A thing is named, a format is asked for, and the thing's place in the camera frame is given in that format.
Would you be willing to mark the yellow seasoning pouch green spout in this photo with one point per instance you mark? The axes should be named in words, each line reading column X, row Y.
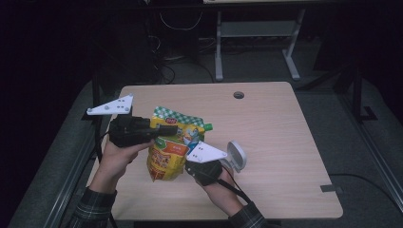
column 168, row 158

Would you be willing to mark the person's left hand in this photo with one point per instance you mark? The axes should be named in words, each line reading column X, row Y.
column 115, row 160

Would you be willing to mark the grey tape piece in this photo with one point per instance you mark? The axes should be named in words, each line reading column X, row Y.
column 329, row 188

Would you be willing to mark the black metal stand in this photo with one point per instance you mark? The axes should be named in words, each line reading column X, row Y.
column 357, row 95
column 96, row 95

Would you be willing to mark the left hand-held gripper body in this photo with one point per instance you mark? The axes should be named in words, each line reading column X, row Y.
column 130, row 131

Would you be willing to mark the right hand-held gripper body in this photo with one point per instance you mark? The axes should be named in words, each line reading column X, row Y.
column 204, row 171

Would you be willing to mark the person's right hand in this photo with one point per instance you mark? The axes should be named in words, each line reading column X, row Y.
column 223, row 186

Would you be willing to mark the white metal framed desk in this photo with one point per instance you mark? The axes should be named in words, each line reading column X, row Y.
column 253, row 29

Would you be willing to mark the grey round container with lid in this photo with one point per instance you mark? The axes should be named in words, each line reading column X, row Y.
column 237, row 155

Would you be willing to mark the grey metal floor rail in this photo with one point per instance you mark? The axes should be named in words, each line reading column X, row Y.
column 374, row 148
column 68, row 186

